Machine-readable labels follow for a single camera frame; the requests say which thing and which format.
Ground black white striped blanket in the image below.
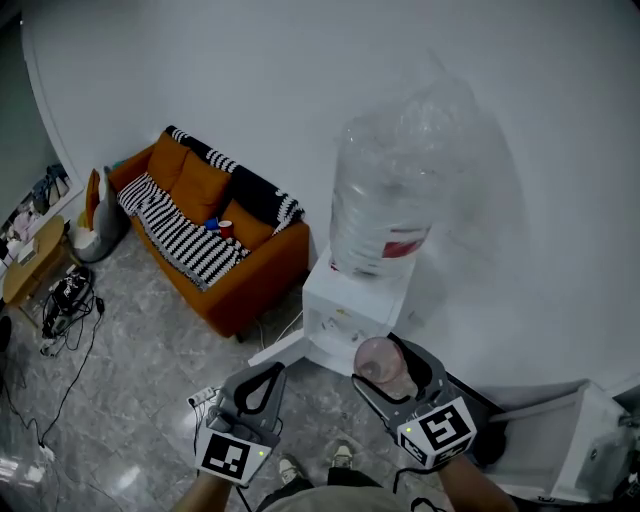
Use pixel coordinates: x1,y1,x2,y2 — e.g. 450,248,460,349
116,172,252,293

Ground round wooden coffee table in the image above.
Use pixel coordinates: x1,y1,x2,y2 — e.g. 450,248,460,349
2,214,71,307

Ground person's right shoe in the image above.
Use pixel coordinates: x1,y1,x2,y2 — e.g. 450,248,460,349
330,441,355,470

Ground person's right forearm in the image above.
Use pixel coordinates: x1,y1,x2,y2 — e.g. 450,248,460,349
439,453,522,512

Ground black brush with white handle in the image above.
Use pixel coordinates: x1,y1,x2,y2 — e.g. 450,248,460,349
472,405,541,467

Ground grey handbags on sill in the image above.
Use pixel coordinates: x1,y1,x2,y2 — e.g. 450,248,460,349
31,163,72,212

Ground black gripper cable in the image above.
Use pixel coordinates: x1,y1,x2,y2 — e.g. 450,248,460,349
392,467,446,512

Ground grey bean bag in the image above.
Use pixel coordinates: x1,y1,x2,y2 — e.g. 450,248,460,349
73,166,132,264

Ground person's shoe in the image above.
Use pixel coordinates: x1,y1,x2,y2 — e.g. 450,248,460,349
330,441,355,470
277,453,307,487

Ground white water dispenser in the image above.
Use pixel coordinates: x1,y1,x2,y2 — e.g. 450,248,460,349
248,246,417,375

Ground black bag with cables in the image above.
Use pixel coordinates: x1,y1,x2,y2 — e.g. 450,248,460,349
41,266,95,340

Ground orange sofa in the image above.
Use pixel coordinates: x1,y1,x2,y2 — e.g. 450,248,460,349
107,130,311,340

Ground person's left forearm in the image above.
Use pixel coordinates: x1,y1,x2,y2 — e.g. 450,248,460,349
172,472,237,512

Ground orange flat cushion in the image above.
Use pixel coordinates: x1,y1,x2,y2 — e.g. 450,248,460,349
84,168,102,230

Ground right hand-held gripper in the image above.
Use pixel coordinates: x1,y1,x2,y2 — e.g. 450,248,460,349
351,338,478,470

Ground person's beige clothing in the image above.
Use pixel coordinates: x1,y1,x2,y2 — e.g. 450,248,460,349
254,467,451,512

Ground pink transparent cup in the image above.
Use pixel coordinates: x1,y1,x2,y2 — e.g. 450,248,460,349
353,336,419,401

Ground white box bin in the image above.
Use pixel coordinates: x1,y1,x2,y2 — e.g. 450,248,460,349
485,378,637,504

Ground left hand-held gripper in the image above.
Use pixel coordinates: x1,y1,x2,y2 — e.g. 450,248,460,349
194,360,288,489

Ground long black floor cable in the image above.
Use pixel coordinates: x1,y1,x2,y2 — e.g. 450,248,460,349
35,296,107,449

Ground person's left shoe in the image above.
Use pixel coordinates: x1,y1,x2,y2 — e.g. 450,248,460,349
277,453,307,487

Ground white power cable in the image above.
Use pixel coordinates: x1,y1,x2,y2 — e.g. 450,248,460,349
253,308,306,352

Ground black knitted throw white stripes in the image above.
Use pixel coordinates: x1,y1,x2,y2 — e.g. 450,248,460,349
164,124,306,236

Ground clear water bottle red label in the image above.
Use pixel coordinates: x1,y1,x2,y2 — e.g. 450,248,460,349
328,62,484,280

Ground white power strip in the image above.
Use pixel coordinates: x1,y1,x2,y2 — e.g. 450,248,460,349
186,385,222,408

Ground grey window blind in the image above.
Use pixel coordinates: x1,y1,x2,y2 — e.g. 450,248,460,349
0,19,57,211

